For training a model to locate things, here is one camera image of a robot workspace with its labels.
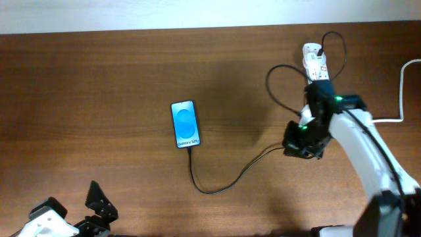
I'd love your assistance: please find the white power strip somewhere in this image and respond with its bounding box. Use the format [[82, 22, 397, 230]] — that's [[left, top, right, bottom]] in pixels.
[[303, 43, 330, 84]]

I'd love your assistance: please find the white charger adapter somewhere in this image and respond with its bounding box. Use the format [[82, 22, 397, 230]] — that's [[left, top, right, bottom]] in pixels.
[[303, 52, 326, 69]]

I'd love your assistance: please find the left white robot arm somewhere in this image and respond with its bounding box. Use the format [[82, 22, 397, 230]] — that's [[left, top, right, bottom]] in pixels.
[[13, 180, 118, 237]]

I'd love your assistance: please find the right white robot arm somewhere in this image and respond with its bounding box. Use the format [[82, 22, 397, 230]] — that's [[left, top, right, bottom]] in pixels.
[[282, 80, 420, 237]]

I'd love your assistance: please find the blue Galaxy smartphone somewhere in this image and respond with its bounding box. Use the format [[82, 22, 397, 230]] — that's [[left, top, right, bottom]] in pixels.
[[170, 101, 201, 149]]

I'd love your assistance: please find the white power strip cord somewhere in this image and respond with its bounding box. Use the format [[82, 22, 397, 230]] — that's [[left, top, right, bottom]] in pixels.
[[371, 59, 421, 124]]

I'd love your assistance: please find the black charging cable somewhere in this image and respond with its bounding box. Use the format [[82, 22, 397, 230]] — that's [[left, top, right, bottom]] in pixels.
[[187, 31, 347, 195]]

